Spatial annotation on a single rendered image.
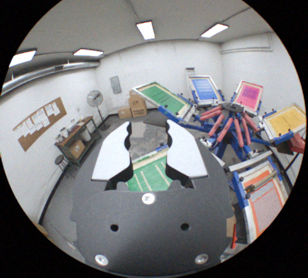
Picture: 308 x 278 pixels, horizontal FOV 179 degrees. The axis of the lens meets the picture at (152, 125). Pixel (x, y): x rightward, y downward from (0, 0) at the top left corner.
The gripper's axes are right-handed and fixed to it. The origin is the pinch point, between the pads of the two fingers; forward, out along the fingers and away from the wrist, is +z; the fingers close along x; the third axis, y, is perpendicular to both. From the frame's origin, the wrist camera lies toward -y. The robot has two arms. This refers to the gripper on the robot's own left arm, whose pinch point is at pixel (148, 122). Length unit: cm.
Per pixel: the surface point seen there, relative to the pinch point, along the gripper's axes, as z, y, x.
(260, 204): -26, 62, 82
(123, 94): 432, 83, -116
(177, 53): 400, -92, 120
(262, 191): -17, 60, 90
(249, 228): -37, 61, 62
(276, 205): -41, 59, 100
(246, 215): -25, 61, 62
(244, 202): -14, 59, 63
